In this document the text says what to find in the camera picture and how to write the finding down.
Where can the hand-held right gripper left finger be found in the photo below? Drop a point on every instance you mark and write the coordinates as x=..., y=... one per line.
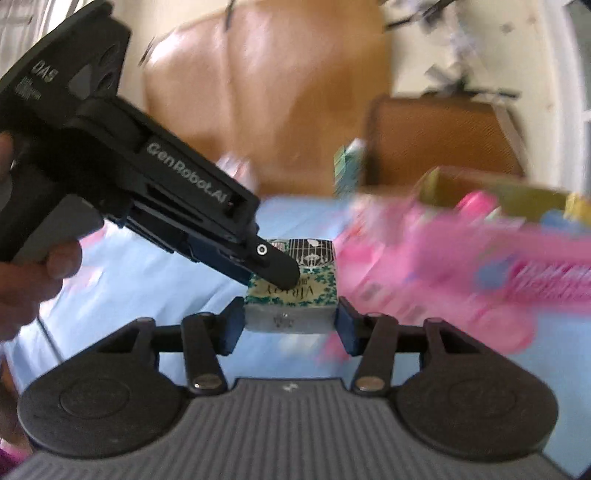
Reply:
x=233, y=327

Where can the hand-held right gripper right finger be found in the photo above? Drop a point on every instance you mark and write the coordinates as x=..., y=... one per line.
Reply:
x=346, y=330

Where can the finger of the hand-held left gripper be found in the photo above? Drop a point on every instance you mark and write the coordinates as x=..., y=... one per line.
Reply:
x=277, y=267

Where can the green leaf print tissue pack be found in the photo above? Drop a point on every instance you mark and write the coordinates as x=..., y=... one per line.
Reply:
x=295, y=300

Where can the pink fluffy cloth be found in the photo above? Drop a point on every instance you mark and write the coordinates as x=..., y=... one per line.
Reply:
x=475, y=205

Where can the person's left hand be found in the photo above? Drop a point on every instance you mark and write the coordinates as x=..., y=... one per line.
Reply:
x=32, y=286

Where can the blue printed blanket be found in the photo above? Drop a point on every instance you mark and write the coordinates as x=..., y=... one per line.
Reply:
x=138, y=286

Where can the plastic bag with white roll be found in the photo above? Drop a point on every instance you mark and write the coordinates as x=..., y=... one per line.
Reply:
x=235, y=168

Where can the green drink carton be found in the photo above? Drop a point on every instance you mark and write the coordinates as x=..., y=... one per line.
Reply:
x=348, y=168

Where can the wooden headboard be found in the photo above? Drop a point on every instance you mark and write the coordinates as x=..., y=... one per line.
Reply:
x=277, y=92

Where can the brown chair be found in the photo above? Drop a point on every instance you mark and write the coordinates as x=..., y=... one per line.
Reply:
x=438, y=138

